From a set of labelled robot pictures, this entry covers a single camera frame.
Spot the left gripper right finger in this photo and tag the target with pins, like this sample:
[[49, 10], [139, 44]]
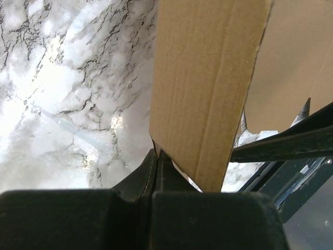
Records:
[[184, 218]]

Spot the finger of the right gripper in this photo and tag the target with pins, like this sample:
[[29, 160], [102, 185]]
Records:
[[309, 138]]

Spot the brown cardboard box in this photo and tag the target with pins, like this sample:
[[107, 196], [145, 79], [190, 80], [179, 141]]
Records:
[[216, 60]]

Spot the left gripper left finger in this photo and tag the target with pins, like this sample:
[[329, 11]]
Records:
[[115, 218]]

